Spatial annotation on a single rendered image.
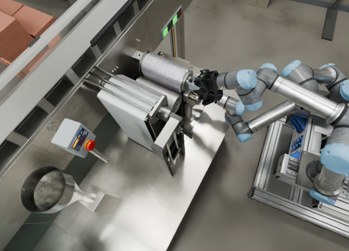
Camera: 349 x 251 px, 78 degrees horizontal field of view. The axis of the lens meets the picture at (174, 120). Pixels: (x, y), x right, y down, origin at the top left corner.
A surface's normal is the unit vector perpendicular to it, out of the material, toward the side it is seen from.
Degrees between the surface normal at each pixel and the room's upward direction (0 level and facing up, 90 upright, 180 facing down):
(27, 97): 56
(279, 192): 0
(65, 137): 0
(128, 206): 0
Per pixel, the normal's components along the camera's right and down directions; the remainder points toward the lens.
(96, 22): 0.68, 0.13
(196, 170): -0.07, -0.41
